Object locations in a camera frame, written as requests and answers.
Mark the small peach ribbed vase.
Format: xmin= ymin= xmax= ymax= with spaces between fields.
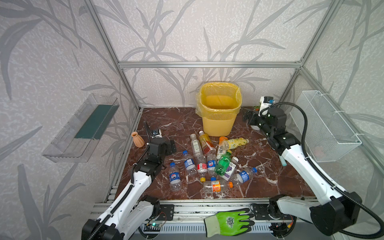
xmin=131 ymin=132 xmax=146 ymax=148

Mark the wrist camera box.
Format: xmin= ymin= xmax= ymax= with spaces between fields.
xmin=259 ymin=96 xmax=275 ymax=116
xmin=152 ymin=129 xmax=162 ymax=138

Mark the clear acrylic wall shelf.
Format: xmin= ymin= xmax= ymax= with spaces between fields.
xmin=42 ymin=94 xmax=120 ymax=163

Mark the clear bottle pale label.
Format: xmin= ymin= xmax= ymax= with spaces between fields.
xmin=190 ymin=134 xmax=203 ymax=156

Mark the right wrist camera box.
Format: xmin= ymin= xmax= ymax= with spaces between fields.
xmin=259 ymin=96 xmax=275 ymax=116

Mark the green circuit board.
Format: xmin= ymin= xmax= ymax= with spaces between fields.
xmin=142 ymin=222 xmax=164 ymax=232

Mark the yellow label tea bottle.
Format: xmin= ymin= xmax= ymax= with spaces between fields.
xmin=220 ymin=138 xmax=249 ymax=151

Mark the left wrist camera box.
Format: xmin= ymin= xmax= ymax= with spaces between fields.
xmin=152 ymin=129 xmax=162 ymax=138

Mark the yellow plastic bin liner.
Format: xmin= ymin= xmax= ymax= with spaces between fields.
xmin=196 ymin=82 xmax=243 ymax=117

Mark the green plastic bottle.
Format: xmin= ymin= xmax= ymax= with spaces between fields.
xmin=215 ymin=150 xmax=232 ymax=176

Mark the white wire mesh basket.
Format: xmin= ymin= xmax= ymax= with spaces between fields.
xmin=296 ymin=90 xmax=362 ymax=163

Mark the yellow red label bottle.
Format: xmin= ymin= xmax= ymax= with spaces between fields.
xmin=199 ymin=131 xmax=216 ymax=155

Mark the green and black work glove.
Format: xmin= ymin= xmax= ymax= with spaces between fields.
xmin=204 ymin=208 xmax=255 ymax=238

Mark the orange cap white bottle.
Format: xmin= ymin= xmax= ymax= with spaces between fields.
xmin=217 ymin=136 xmax=228 ymax=160

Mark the yellow ribbed waste bin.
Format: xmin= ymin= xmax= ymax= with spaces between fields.
xmin=199 ymin=82 xmax=243 ymax=137

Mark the grape label white cap bottle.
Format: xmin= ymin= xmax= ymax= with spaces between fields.
xmin=221 ymin=157 xmax=239 ymax=181

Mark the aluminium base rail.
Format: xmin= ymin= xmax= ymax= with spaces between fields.
xmin=89 ymin=199 xmax=319 ymax=223

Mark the orange label bottle front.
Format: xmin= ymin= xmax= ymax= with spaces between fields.
xmin=203 ymin=180 xmax=234 ymax=194

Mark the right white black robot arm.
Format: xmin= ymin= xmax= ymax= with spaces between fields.
xmin=242 ymin=107 xmax=362 ymax=236

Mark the clear bottle red label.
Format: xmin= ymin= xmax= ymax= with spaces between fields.
xmin=195 ymin=153 xmax=208 ymax=178

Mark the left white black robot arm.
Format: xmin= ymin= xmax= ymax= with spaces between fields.
xmin=81 ymin=138 xmax=177 ymax=240

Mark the pepsi bottle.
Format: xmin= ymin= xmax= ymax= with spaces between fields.
xmin=230 ymin=168 xmax=258 ymax=186
xmin=169 ymin=162 xmax=182 ymax=192
xmin=183 ymin=150 xmax=197 ymax=177
xmin=207 ymin=152 xmax=217 ymax=177

